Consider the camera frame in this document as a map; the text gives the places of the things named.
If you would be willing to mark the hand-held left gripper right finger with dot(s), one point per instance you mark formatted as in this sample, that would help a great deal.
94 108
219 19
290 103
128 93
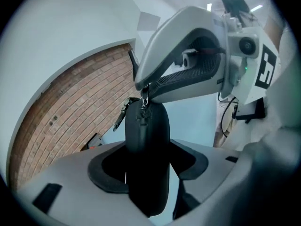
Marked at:
211 166

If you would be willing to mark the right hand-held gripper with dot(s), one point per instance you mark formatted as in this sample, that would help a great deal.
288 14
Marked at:
254 79

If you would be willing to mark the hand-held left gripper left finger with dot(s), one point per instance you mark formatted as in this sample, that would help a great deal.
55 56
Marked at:
70 173

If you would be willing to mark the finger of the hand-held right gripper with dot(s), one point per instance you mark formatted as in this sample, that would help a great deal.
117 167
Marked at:
164 36

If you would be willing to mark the black glasses case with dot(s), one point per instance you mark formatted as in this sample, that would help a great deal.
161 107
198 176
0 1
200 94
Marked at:
147 149

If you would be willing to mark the person's right forearm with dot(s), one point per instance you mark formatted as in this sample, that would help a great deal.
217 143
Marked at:
275 22

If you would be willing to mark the long ceiling light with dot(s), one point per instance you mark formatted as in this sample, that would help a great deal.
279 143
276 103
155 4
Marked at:
256 8
209 6

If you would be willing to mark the person's white shirt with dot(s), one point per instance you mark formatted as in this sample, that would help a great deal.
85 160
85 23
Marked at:
277 138

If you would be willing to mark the black carabiner clip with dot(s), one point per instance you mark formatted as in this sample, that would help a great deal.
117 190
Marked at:
122 116

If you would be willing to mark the grey wall panel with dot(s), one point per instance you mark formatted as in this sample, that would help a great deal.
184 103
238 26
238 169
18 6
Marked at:
148 21

